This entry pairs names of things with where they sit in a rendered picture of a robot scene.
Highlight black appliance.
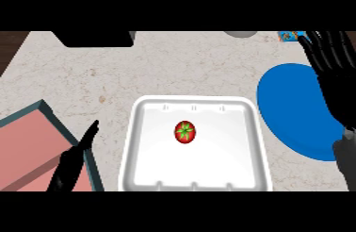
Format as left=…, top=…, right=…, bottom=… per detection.
left=50, top=30, right=135, bottom=49

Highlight pink box with teal rim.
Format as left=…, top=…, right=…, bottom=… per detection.
left=0, top=99, right=106, bottom=192

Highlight grey round object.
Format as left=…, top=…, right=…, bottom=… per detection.
left=224, top=30, right=256, bottom=40

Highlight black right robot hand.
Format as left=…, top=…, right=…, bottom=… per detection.
left=296, top=30, right=356, bottom=130

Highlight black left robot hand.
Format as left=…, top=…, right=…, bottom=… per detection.
left=45, top=119, right=101, bottom=192

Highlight white foam tray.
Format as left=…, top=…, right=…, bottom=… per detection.
left=116, top=95, right=274, bottom=192

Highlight blue and orange packet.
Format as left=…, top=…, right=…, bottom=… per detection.
left=276, top=30, right=308, bottom=43

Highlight red tomato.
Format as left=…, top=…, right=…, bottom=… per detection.
left=174, top=120, right=197, bottom=145

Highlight blue plate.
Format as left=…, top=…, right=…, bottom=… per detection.
left=255, top=62, right=346, bottom=162

